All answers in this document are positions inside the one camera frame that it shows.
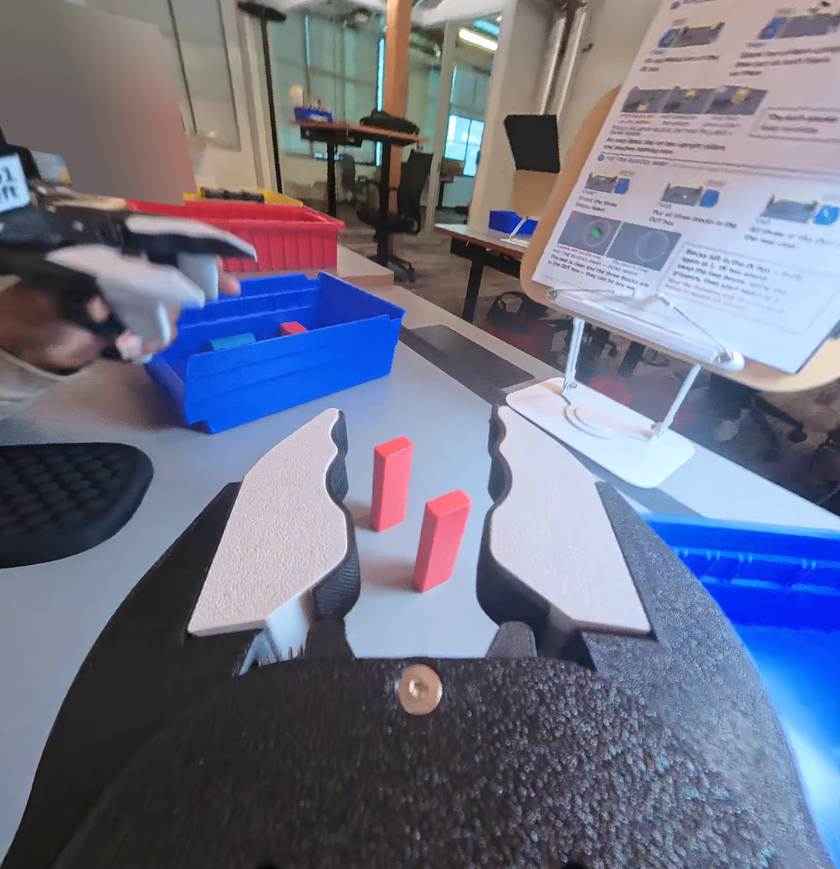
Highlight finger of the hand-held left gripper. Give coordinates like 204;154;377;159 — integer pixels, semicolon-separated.
46;244;208;311
124;216;258;263

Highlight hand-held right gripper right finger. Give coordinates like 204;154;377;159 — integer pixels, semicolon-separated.
475;405;655;642

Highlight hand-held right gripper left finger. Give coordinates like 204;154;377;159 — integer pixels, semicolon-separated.
187;407;361;673

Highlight red wooden plank block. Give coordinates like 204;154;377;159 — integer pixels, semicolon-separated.
413;490;473;593
370;436;415;533

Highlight person's left hand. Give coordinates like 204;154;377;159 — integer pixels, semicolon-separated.
0;270;243;372

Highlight red plastic bin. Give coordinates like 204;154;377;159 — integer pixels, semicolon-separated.
126;199;346;274

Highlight white document stand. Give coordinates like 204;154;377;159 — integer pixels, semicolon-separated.
504;0;840;490

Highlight wooden desk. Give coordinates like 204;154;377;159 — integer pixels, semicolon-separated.
435;224;529;323
291;121;429;266

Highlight dark red backpack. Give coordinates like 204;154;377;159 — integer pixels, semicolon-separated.
484;292;563;354

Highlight black mesh wrist rest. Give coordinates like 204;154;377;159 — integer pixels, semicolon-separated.
0;443;154;571

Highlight black office chair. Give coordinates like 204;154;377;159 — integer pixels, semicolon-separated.
357;149;434;282

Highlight black flat panel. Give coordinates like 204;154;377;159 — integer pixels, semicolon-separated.
504;114;562;175

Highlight printed instruction sheet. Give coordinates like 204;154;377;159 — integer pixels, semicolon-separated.
532;0;840;374

